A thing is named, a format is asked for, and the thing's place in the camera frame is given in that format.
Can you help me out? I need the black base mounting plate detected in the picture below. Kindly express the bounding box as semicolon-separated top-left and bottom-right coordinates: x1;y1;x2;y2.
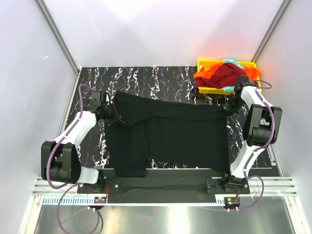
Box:
78;169;250;201

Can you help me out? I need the teal t shirt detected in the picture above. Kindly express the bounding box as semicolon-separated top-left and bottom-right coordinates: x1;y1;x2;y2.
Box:
222;59;244;92

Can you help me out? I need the aluminium frame post left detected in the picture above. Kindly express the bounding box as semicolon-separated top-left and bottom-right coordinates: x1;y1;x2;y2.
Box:
34;0;81;75

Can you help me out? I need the black t shirt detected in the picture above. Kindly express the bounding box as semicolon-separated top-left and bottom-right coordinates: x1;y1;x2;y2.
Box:
104;91;229;177

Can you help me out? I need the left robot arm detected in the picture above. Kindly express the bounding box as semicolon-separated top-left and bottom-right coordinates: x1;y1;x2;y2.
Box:
41;91;121;193

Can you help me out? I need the aluminium frame post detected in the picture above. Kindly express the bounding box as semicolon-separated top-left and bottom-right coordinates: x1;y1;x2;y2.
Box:
34;0;81;75
251;0;293;63

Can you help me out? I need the dark red t shirt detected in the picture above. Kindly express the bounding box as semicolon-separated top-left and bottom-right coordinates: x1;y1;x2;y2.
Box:
195;62;259;90

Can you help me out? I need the yellow plastic bin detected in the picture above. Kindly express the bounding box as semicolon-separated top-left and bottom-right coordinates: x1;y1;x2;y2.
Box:
194;59;261;95

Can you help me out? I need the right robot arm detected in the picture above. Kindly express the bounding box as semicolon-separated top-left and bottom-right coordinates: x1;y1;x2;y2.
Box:
221;76;282;193

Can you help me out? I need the white slotted cable duct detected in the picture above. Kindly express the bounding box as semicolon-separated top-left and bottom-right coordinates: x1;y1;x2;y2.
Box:
43;195;225;207

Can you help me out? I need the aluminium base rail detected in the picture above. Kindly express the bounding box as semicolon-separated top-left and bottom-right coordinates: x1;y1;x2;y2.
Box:
32;177;297;196

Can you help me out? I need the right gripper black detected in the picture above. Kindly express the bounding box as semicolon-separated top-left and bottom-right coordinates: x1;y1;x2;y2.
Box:
223;93;244;117

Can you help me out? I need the orange t shirt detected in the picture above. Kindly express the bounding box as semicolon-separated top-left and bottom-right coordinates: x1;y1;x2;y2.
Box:
193;63;262;86

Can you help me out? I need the aluminium frame post right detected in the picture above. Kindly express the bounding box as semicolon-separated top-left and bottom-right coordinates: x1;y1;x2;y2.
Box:
251;0;293;63

